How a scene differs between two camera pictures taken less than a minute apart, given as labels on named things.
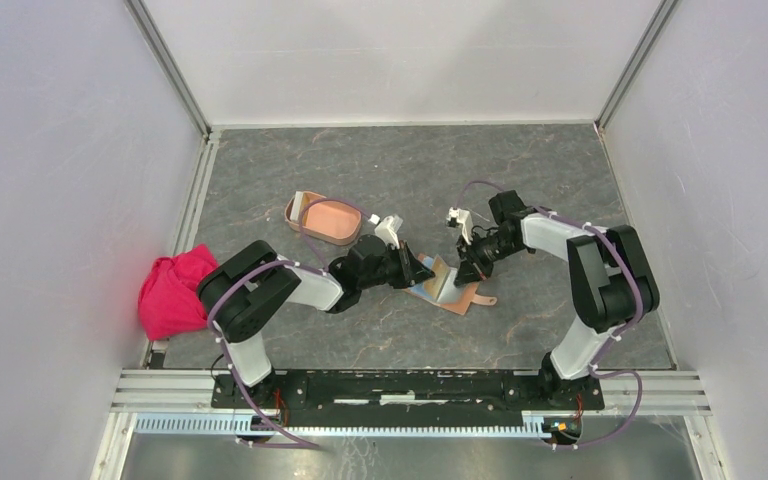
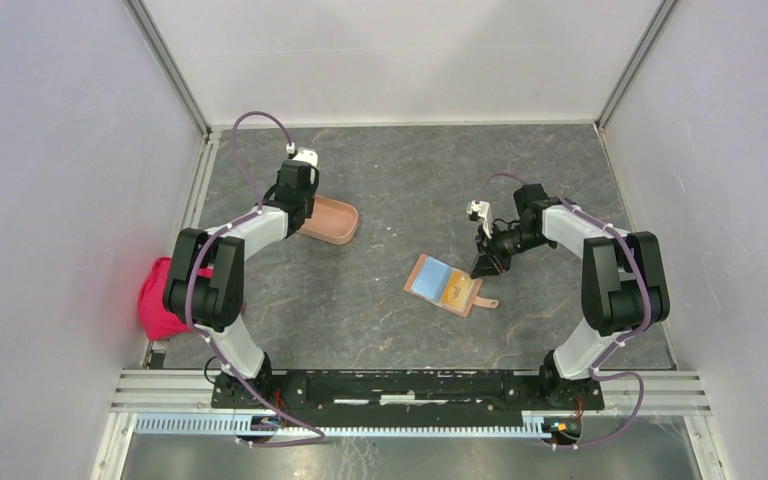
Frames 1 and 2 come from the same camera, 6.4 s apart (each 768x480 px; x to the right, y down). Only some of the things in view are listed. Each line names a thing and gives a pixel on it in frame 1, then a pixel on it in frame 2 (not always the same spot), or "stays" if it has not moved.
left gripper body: x=388 y=271 to x=308 y=203
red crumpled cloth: x=169 y=303 stays
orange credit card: x=430 y=288 to x=457 y=289
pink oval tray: x=328 y=220 stays
